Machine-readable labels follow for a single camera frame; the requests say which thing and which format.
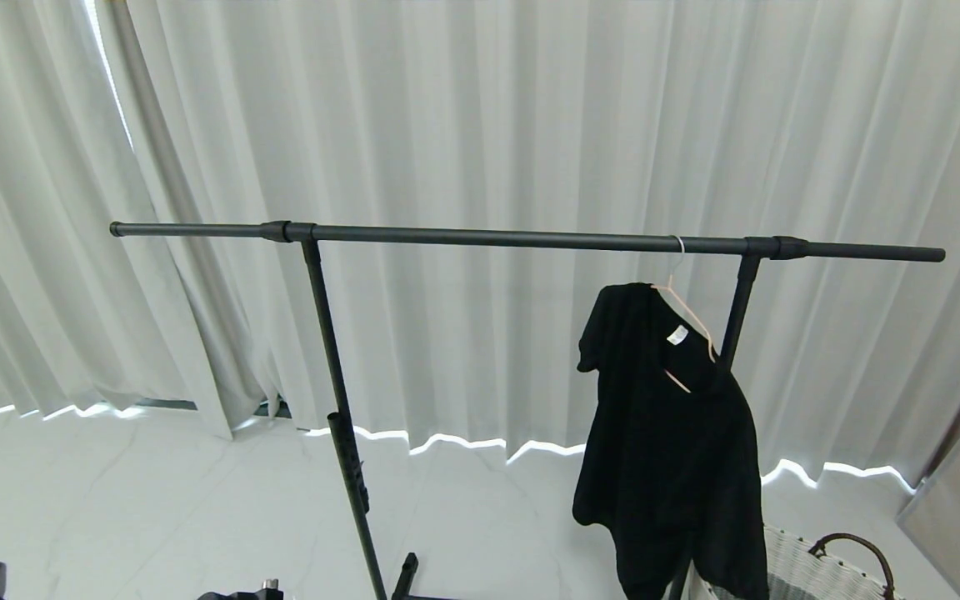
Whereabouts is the pink clothes hanger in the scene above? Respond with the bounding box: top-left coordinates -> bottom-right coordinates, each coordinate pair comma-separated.
651,236 -> 718,394

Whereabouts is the black t-shirt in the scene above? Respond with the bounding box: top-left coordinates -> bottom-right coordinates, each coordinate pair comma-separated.
572,282 -> 771,600

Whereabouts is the black clothes rack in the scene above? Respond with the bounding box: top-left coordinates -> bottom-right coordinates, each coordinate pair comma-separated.
109,221 -> 946,600

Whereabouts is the white laundry basket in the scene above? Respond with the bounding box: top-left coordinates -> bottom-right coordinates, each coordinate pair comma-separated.
688,525 -> 902,600

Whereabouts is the white curtain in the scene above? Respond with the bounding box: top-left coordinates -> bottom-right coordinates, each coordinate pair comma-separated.
0,0 -> 960,488

